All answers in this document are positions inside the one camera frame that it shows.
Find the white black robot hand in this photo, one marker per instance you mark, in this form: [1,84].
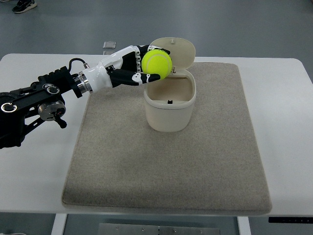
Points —
[121,68]

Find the yellow tennis ball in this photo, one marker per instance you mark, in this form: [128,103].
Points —
[158,62]

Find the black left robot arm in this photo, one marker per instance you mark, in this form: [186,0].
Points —
[24,109]

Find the clear floor socket cover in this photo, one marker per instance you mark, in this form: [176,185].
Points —
[109,45]

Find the beige bin with open lid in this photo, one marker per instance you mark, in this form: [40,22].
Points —
[169,102]

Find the beige felt mat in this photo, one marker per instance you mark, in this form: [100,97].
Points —
[212,166]

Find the black sneaker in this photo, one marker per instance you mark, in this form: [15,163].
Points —
[23,6]

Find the metal plate under table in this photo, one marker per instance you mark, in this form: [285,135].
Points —
[133,229]

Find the white left table leg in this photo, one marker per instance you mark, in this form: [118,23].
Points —
[59,224]

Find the white table leg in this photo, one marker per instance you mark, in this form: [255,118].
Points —
[243,225]
[59,224]

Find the white right table leg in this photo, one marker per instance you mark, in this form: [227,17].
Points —
[243,225]

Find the black table control panel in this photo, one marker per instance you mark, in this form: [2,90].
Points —
[291,220]

